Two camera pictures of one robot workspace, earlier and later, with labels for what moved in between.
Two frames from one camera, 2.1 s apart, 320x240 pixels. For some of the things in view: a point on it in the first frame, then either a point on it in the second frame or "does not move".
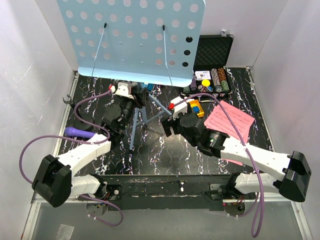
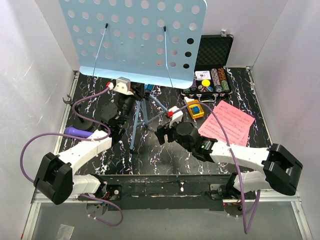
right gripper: x=166 y=124 → x=161 y=131
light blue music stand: x=156 y=41 does not move
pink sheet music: x=218 y=120 does not move
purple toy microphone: x=71 y=131 does not move
